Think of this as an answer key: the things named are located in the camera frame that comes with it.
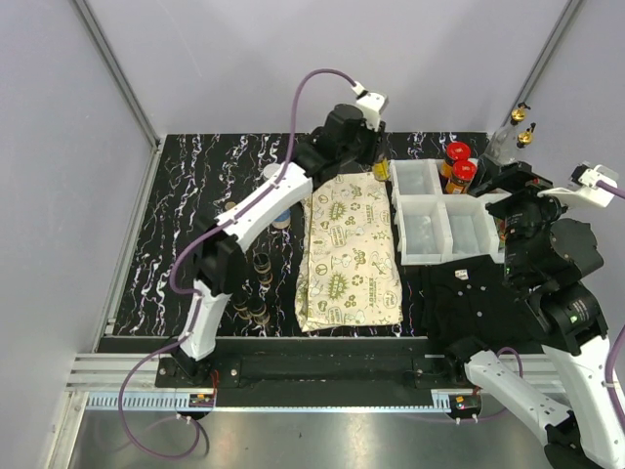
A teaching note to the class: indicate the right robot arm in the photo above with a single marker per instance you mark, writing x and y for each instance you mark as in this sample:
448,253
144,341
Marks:
547,255

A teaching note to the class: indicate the black folded shirt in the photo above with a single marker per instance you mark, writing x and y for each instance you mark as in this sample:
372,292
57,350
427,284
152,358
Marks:
465,298

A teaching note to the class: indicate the grey-lid spice jar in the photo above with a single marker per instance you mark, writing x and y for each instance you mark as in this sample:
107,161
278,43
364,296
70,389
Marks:
270,170

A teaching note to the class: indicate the blue-label spice jar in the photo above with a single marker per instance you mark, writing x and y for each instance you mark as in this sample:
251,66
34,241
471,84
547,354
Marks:
282,221

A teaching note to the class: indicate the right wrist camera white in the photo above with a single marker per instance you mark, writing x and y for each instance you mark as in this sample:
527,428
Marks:
588,187

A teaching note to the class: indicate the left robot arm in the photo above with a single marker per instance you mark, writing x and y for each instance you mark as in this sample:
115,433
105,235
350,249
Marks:
218,259

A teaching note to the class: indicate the gold-top glass oil bottle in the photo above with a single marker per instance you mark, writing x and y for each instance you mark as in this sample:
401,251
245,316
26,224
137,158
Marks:
500,147

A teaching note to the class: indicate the small brown-cap bottle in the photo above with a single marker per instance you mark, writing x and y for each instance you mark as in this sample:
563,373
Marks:
380,169

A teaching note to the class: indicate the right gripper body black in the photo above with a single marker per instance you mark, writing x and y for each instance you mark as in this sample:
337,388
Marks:
521,208

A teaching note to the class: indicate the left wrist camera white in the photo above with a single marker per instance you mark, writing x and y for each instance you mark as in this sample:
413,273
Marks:
371,104

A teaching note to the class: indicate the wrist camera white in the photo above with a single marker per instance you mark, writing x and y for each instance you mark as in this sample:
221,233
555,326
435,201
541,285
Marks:
371,104
588,187

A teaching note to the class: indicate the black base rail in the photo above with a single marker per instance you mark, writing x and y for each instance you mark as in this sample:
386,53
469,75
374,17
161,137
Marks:
318,373

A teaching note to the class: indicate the white compartment organizer bin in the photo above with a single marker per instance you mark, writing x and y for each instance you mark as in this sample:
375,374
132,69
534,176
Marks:
435,227

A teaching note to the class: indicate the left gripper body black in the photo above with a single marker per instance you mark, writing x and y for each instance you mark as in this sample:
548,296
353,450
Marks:
366,147

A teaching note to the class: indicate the red-lid chili jar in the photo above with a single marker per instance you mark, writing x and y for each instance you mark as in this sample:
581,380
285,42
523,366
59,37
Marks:
454,152
461,175

